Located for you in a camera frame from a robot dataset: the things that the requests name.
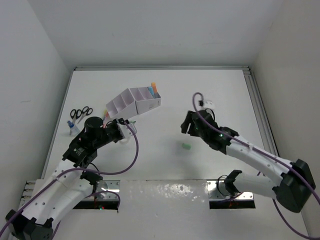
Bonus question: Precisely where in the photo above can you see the green marker cap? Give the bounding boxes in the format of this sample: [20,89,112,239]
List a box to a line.
[181,142,192,150]

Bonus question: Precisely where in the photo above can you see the blue marker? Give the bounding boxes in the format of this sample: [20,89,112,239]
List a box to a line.
[147,86,155,98]

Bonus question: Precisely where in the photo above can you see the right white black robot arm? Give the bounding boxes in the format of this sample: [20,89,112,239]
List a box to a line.
[180,110,316,213]

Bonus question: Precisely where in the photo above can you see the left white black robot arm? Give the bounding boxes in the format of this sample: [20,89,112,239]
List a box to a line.
[1,116,137,240]

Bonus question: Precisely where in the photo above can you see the clear glue bottle blue cap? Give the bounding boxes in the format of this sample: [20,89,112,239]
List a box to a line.
[67,120,80,136]

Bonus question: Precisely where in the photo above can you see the orange pink pens behind organizer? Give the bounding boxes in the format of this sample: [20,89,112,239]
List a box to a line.
[102,109,109,123]

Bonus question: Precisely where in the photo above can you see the clear tape roll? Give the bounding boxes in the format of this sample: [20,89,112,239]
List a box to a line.
[119,138,130,145]

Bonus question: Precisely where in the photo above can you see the white organizer upright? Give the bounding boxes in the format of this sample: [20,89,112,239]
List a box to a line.
[129,86,162,115]

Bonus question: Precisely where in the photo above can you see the white organizer lying tilted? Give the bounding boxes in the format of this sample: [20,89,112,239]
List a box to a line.
[106,88,137,120]

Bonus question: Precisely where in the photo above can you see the white front cover board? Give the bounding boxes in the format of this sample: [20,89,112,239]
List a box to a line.
[55,180,307,240]

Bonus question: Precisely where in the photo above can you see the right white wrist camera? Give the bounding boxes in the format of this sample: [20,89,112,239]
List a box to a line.
[198,99,215,110]

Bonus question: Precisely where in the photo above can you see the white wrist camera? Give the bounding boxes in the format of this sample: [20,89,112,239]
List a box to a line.
[198,99,215,110]
[117,118,137,139]

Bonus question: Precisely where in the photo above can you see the black handled scissors left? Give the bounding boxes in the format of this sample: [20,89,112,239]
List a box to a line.
[70,109,82,120]

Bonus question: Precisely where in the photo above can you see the black handled scissors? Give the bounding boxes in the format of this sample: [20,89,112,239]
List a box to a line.
[78,106,93,124]
[70,109,82,120]

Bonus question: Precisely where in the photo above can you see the black handled scissors right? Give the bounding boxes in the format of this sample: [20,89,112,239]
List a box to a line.
[78,106,93,124]

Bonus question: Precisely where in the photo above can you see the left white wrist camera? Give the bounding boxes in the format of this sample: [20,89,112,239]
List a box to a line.
[117,118,137,139]

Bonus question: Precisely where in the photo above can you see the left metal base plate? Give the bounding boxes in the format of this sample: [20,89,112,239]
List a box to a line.
[70,179,120,201]

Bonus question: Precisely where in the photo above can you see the metal base plate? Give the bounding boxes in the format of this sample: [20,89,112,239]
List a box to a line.
[70,179,120,201]
[207,179,254,202]

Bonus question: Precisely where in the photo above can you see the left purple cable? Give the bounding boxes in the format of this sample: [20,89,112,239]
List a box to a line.
[0,120,140,240]

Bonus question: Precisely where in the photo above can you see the purple cable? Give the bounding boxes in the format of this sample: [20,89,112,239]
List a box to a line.
[191,92,320,239]
[0,120,140,240]

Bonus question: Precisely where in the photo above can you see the aluminium frame rail back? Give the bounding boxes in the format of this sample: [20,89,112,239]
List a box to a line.
[74,65,250,71]

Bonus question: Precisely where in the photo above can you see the aluminium frame rail right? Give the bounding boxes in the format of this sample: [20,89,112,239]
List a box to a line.
[243,67,279,156]

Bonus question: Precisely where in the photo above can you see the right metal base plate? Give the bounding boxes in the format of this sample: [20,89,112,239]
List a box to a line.
[207,179,254,202]

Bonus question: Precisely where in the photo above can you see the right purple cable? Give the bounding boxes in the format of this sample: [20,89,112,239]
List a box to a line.
[191,92,320,239]

